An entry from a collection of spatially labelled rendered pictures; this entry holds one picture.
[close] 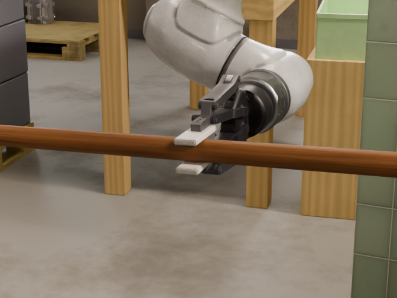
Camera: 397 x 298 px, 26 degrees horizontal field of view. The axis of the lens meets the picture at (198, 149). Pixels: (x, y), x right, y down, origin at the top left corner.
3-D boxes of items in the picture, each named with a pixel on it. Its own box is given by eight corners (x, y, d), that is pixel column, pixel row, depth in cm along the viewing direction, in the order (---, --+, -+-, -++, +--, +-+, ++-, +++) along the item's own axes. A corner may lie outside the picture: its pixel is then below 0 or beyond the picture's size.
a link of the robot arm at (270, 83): (291, 128, 132) (279, 139, 127) (236, 124, 136) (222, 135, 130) (289, 69, 129) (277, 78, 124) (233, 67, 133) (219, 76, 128)
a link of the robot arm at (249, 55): (277, 142, 134) (206, 102, 137) (306, 116, 147) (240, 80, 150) (306, 83, 129) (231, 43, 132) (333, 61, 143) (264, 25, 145)
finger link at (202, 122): (215, 121, 113) (214, 99, 113) (201, 132, 109) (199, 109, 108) (205, 120, 114) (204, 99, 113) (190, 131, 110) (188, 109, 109)
